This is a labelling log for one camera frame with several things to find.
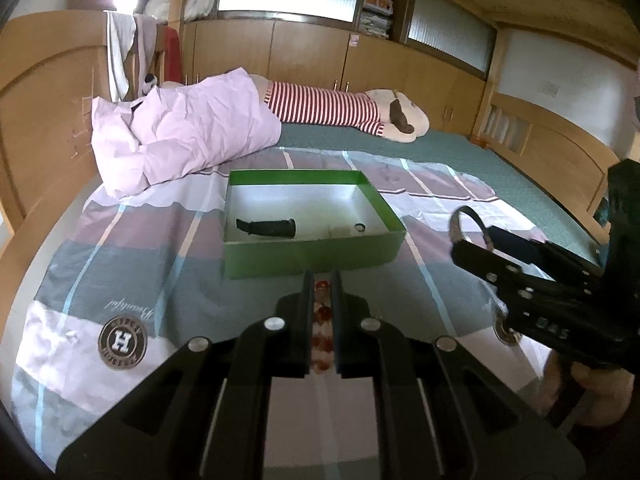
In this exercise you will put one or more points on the stacked folded textiles shelf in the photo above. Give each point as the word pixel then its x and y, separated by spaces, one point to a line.
pixel 376 18

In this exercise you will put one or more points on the small silver charm jewelry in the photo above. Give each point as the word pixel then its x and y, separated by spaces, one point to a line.
pixel 339 231

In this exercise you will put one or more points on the pink crumpled pillow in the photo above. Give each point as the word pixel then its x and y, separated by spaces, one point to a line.
pixel 131 157

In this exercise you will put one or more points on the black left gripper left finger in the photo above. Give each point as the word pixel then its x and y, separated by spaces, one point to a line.
pixel 202 414

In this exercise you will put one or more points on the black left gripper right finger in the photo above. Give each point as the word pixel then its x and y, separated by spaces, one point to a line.
pixel 439 413

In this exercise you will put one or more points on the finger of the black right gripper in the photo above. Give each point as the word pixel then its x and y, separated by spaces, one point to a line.
pixel 527 297
pixel 554 260

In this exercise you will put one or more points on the wooden footboard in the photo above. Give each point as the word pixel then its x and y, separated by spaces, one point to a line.
pixel 568 163

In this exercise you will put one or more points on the person's right hand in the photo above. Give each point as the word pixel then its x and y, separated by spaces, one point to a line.
pixel 611 389

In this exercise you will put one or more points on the grey hanging clothes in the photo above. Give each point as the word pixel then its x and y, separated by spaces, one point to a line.
pixel 123 32

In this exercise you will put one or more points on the green cardboard box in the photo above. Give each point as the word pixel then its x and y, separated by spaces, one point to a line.
pixel 318 200

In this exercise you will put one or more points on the striped plush dog toy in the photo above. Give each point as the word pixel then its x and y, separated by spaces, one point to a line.
pixel 345 110

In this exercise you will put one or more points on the wooden headboard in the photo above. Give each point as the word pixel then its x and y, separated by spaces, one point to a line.
pixel 52 65

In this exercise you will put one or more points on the red hanging garment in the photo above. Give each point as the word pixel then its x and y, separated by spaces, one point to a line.
pixel 173 58

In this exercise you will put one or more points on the plaid pink grey bedsheet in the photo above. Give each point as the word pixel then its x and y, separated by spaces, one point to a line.
pixel 140 277

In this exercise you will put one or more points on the wooden wall cabinets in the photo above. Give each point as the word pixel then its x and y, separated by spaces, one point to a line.
pixel 333 58

